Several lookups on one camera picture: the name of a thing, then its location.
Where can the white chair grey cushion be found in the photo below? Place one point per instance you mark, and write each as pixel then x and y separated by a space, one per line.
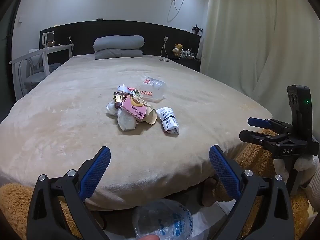
pixel 35 78

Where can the cream curtain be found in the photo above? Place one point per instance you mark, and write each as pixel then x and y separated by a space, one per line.
pixel 250 42

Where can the clear plastic bottle red label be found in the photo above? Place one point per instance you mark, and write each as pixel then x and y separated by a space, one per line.
pixel 156 90

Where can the dark plant ornament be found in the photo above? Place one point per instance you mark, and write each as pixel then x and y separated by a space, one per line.
pixel 197 29

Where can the brown fuzzy rug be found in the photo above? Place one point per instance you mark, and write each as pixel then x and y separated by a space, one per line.
pixel 15 205

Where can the black headboard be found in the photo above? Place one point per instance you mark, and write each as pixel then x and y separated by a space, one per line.
pixel 112 28

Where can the white printed packet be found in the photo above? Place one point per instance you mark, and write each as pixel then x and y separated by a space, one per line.
pixel 168 121

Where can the tan paper bag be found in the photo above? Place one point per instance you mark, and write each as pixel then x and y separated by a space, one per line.
pixel 150 116

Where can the white framed glass jug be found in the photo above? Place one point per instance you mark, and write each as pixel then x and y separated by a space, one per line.
pixel 48 39

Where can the grey pillow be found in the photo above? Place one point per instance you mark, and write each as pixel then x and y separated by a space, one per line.
pixel 117 54

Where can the red and white packet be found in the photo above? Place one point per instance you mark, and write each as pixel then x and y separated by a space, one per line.
pixel 131 90

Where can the small bedside bottles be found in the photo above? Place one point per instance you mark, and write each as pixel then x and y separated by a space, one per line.
pixel 191 55

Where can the bed with cream blanket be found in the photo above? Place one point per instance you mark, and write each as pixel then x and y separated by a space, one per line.
pixel 75 117

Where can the white desk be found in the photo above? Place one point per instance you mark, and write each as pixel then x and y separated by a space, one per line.
pixel 37 53

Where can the brown teddy bear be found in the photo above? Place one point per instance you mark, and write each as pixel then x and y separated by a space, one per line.
pixel 178 50

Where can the person's left hand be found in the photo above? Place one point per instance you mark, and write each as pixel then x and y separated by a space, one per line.
pixel 150 237

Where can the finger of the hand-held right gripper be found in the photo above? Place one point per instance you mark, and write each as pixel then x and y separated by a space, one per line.
pixel 252 137
pixel 257 122

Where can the grey folded pillows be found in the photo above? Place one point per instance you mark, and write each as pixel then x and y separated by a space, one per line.
pixel 118 42

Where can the pink box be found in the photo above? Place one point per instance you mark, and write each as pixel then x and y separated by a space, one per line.
pixel 132 106

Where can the person's foot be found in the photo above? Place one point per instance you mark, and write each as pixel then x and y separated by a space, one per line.
pixel 210 192

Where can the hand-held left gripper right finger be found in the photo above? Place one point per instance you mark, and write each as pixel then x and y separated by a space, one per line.
pixel 225 172

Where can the clear plastic bag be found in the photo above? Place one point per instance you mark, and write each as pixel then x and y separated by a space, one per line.
pixel 162 220

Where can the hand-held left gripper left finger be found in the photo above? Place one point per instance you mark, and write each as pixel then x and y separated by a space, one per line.
pixel 96 172

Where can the brown snack packet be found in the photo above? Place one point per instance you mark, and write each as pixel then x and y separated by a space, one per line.
pixel 119 100

